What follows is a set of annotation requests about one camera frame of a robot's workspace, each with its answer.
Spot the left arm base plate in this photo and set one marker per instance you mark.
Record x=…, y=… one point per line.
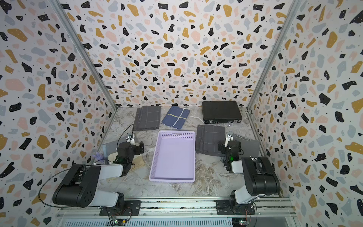
x=125, y=208

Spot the plain grey pillowcase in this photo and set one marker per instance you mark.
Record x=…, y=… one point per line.
x=250, y=147

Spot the lilac plastic basket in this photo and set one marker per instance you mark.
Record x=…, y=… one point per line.
x=174, y=158

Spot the beige grey pillowcase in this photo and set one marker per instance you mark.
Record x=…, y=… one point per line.
x=110, y=153

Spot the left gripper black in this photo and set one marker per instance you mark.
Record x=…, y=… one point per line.
x=139, y=147

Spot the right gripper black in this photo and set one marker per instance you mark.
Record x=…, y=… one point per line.
x=230, y=144

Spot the grey checked pillowcase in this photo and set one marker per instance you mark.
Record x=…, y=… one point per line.
x=208, y=138
x=147, y=118

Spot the black briefcase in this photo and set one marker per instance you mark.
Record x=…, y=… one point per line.
x=221, y=112

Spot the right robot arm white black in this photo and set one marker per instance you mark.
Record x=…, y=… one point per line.
x=260, y=178

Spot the small purple toy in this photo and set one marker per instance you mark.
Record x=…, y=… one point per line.
x=98, y=157

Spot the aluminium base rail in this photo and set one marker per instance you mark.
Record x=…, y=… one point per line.
x=204, y=212

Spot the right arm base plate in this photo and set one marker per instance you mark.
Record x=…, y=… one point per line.
x=226, y=207

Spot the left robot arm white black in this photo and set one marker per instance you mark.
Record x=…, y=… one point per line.
x=79, y=187

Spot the blue pillowcase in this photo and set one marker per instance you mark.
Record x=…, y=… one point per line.
x=176, y=117

